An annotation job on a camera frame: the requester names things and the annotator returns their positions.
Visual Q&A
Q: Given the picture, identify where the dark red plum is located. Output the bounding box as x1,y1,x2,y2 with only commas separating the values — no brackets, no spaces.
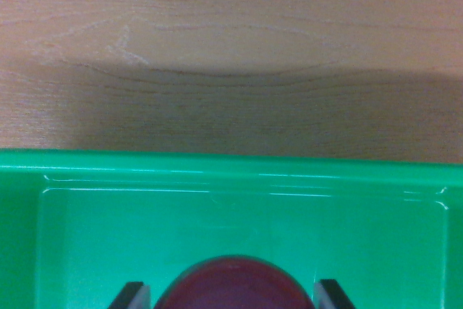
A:
154,254,316,309

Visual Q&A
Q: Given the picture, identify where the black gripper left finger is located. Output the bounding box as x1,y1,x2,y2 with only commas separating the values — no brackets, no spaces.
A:
107,281,151,309

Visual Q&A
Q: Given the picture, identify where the green plastic tray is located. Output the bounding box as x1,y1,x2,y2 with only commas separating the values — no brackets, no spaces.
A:
0,148,463,309

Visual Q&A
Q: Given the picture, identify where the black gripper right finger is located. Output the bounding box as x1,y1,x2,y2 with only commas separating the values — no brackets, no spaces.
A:
313,279,357,309

